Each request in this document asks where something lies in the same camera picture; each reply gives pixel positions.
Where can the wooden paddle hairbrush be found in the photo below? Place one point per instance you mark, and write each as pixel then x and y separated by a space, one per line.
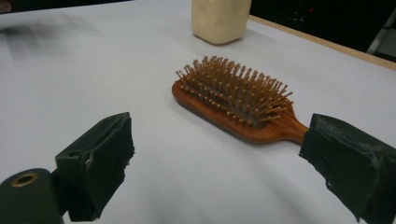
pixel 236 102

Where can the white table mat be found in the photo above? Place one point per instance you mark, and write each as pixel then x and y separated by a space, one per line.
pixel 93 77

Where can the cream square container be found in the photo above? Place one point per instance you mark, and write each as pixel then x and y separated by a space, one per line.
pixel 219 21

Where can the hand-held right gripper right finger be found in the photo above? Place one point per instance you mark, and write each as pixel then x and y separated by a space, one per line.
pixel 351 161

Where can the white metal stand frame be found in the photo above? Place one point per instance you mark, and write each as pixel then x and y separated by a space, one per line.
pixel 384 40

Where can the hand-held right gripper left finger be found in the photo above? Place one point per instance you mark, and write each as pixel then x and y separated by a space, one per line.
pixel 93 174

